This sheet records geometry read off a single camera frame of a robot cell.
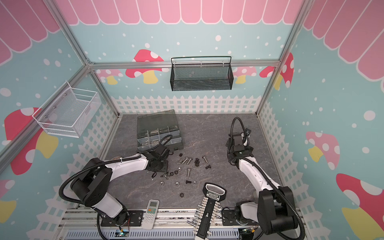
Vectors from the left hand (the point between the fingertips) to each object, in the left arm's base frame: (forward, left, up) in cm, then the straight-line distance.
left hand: (163, 170), depth 91 cm
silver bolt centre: (-1, -16, +1) cm, 16 cm away
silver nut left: (-8, -1, +1) cm, 9 cm away
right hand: (+12, -45, +14) cm, 48 cm away
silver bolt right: (+7, -26, +1) cm, 27 cm away
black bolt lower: (-8, -17, +1) cm, 18 cm away
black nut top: (+10, -10, +1) cm, 14 cm away
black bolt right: (+2, -28, 0) cm, 28 cm away
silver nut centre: (-8, -10, +1) cm, 13 cm away
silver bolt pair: (+6, -16, +1) cm, 17 cm away
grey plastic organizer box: (+31, +11, +2) cm, 33 cm away
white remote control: (-23, +2, +1) cm, 23 cm away
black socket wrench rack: (-24, -26, +1) cm, 36 cm away
